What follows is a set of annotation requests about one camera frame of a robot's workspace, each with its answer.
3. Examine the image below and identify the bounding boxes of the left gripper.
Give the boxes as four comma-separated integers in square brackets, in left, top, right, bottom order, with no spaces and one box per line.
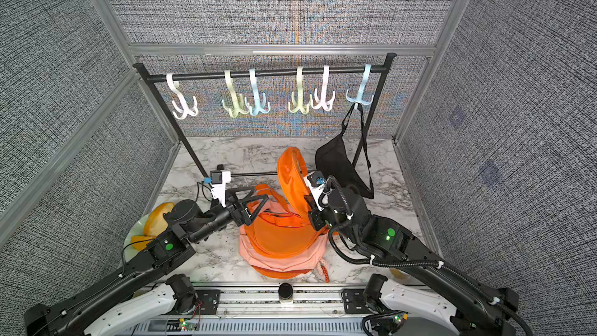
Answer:
[188,187,267,247]

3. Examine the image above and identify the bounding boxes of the orange sling bag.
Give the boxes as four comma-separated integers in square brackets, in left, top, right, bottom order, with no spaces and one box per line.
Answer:
[253,265,331,283]
[277,147,314,222]
[239,184,328,259]

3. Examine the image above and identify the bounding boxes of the black sling bag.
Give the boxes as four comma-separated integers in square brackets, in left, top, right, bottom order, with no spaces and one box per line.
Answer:
[315,103,375,199]

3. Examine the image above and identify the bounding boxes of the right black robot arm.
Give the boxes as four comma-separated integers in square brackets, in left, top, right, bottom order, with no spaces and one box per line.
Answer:
[303,185,533,335]

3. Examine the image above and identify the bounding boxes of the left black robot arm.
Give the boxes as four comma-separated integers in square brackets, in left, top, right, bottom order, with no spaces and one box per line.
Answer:
[24,187,268,335]

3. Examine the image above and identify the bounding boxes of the pink sling bag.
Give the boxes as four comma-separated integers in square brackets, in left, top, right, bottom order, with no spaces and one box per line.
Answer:
[238,200,330,275]

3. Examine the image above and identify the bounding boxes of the light blue hook centre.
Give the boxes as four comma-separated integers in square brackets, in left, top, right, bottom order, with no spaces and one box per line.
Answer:
[245,68,271,117]

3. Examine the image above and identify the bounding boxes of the light blue hook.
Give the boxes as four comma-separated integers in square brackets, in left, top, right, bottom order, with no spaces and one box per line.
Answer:
[245,68,271,117]
[345,64,374,106]

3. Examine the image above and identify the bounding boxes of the pale green hook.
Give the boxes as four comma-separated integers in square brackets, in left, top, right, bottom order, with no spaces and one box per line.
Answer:
[222,70,249,118]
[288,66,312,115]

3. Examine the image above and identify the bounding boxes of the pale green hook right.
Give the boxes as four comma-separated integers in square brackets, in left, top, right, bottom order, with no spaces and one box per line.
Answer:
[288,66,312,115]

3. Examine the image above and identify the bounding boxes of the white hook right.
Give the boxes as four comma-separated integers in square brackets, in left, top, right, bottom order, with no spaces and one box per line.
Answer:
[310,65,336,112]

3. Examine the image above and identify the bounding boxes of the white hook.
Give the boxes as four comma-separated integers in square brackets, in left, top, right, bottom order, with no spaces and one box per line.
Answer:
[310,65,336,112]
[166,73,199,121]

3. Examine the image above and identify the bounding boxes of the white hook far left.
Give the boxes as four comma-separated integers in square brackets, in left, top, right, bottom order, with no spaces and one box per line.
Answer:
[166,73,199,121]

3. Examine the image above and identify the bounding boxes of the light blue hook far right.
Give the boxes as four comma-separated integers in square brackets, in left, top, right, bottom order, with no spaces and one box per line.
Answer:
[345,64,374,106]

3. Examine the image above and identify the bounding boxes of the orange fruit piece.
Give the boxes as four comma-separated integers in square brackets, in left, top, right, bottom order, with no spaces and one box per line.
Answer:
[131,236,155,251]

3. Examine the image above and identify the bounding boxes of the black garment rack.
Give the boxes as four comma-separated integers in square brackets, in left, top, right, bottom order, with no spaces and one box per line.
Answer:
[132,52,397,178]

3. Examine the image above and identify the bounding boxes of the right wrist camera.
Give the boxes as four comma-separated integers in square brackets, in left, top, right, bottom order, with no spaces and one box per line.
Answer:
[303,170,327,211]

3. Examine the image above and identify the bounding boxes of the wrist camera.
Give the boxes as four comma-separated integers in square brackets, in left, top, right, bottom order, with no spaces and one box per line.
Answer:
[204,170,232,207]
[303,170,327,211]

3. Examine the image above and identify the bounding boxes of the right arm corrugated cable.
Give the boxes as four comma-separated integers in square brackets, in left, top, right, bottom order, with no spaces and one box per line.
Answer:
[323,175,535,336]

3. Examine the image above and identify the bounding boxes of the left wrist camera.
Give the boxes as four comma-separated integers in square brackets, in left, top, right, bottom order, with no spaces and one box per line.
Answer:
[204,170,232,207]

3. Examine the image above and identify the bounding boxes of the black knob on rail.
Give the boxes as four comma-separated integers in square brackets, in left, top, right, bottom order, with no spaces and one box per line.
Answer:
[278,282,294,303]

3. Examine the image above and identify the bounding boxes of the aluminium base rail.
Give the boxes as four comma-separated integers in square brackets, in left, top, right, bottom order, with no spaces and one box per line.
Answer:
[122,282,365,335]

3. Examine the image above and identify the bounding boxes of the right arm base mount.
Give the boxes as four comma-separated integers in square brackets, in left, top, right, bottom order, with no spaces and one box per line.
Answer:
[341,274,460,335]

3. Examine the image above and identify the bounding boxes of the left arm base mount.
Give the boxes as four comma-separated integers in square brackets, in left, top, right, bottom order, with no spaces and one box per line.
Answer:
[84,274,218,335]

